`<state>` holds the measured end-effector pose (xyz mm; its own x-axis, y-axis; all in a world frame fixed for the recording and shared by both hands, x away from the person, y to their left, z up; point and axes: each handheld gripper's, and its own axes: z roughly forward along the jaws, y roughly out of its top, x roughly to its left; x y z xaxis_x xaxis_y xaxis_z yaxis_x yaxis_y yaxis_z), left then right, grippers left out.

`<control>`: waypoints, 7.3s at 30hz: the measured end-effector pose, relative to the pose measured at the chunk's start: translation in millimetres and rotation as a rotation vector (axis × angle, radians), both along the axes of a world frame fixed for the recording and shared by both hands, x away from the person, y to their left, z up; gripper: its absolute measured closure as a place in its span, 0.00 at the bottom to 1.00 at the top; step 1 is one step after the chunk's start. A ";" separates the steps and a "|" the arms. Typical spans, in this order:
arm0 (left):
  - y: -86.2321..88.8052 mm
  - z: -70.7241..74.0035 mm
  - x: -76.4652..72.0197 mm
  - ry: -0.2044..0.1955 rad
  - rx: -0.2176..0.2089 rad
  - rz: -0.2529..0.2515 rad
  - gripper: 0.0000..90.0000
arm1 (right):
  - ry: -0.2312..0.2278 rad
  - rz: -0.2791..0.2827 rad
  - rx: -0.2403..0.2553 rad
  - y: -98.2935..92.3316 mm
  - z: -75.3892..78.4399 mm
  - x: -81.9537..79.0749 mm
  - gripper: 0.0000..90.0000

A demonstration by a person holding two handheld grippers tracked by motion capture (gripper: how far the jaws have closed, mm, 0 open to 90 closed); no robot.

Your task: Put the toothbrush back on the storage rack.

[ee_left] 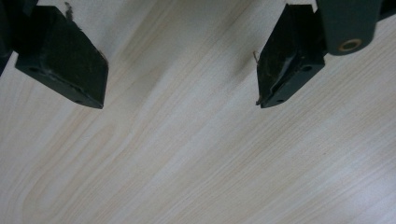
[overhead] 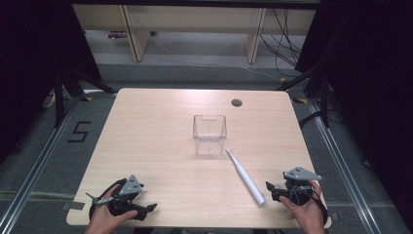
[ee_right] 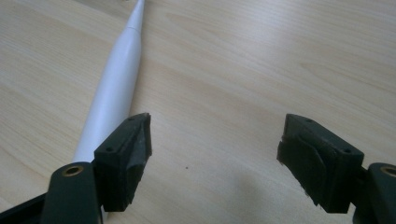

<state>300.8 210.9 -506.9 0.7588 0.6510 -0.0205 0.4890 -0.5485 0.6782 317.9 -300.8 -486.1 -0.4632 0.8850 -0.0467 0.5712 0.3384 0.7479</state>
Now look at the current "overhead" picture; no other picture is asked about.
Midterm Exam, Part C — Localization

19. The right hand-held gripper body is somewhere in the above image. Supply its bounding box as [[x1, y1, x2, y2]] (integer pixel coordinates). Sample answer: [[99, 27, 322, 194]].
[[282, 166, 323, 207]]

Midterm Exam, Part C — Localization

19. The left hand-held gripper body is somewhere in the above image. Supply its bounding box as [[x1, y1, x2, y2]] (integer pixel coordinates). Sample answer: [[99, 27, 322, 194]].
[[85, 175, 146, 217]]

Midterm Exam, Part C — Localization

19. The person's right hand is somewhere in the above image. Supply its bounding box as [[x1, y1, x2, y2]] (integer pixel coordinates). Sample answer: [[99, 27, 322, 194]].
[[278, 179, 327, 234]]

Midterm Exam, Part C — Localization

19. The person's left hand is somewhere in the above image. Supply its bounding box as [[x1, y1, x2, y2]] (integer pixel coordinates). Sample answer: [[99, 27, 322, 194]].
[[84, 184, 139, 234]]

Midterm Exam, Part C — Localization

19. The white electric toothbrush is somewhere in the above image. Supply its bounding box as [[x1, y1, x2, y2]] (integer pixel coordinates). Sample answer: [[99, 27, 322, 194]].
[[225, 145, 267, 207]]

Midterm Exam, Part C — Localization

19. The grey floor tape piece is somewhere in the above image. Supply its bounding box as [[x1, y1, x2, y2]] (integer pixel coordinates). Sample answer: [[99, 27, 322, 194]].
[[60, 201, 87, 211]]

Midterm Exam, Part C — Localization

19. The clear plastic container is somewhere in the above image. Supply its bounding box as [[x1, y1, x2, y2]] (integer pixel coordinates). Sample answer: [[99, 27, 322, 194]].
[[192, 113, 228, 156]]

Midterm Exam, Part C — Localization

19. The black metal stand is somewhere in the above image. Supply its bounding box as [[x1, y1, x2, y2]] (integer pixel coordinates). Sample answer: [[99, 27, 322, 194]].
[[275, 63, 331, 129], [53, 65, 117, 129]]

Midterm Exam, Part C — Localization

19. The black curtain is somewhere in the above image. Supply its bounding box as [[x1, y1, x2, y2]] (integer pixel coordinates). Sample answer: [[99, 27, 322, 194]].
[[0, 0, 103, 166], [293, 0, 413, 225]]

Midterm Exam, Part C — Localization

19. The small dark pink object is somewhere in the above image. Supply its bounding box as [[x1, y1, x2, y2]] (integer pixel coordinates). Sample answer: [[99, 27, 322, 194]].
[[105, 30, 129, 41]]

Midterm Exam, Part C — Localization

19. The light wooden shelf unit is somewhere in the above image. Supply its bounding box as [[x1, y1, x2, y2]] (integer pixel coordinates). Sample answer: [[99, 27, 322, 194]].
[[71, 3, 318, 65]]

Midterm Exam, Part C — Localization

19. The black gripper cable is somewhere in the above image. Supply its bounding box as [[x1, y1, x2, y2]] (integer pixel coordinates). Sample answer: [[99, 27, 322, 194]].
[[311, 190, 329, 226]]

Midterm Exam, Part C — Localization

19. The aluminium floor rail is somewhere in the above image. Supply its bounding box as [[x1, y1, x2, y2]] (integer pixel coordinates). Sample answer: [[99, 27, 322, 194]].
[[0, 95, 83, 234], [306, 97, 382, 234]]

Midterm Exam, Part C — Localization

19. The thick black floor cable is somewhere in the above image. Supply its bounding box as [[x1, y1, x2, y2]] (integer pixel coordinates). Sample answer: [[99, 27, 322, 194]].
[[297, 109, 327, 129]]

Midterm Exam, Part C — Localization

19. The bundle of black cables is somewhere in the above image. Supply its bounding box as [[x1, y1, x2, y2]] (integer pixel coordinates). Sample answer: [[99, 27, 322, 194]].
[[258, 8, 304, 78]]

